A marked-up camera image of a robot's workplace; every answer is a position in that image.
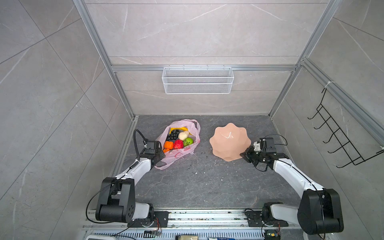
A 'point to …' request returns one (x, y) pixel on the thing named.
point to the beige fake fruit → (183, 135)
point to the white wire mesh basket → (195, 80)
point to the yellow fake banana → (180, 128)
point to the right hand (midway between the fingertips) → (239, 152)
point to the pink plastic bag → (194, 128)
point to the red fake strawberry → (178, 144)
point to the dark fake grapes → (174, 135)
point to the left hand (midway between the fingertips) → (159, 150)
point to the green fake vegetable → (187, 141)
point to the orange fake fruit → (167, 146)
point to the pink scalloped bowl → (229, 141)
